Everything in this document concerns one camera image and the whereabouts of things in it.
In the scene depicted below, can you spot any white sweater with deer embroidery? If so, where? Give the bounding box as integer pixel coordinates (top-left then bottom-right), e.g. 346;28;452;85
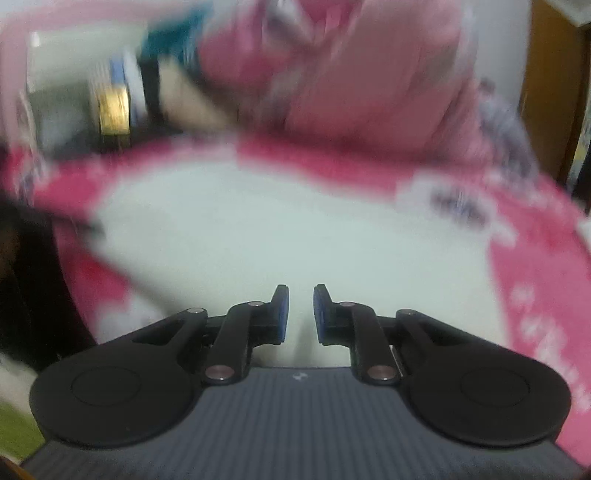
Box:
92;138;509;370

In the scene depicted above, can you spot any black and gold patterned item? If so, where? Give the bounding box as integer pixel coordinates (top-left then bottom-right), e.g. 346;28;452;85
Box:
95;83;134;151

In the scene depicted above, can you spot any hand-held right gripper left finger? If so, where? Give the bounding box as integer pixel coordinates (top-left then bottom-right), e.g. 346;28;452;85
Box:
131;284;291;387

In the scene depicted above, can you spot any pink blanket with white print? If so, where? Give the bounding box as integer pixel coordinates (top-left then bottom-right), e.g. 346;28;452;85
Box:
0;134;591;444

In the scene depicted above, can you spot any dark cloth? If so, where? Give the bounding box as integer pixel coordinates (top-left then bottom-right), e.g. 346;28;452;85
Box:
0;187;108;370

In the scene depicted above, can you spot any beige cloth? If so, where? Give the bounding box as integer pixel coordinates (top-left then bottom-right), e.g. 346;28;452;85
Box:
159;55;241;132

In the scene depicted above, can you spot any green cloth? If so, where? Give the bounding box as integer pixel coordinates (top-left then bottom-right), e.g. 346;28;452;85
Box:
0;399;47;462

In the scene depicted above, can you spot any blue and white item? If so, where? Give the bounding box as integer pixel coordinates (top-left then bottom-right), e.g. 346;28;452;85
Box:
108;51;146;116

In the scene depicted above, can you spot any pale pink quilt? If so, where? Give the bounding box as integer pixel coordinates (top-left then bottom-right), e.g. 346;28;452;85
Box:
194;0;536;171

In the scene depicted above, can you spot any teal cloth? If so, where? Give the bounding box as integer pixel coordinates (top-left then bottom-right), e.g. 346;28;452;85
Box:
139;4;218;63

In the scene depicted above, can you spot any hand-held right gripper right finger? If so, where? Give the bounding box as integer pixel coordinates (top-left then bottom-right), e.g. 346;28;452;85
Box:
312;283;474;387

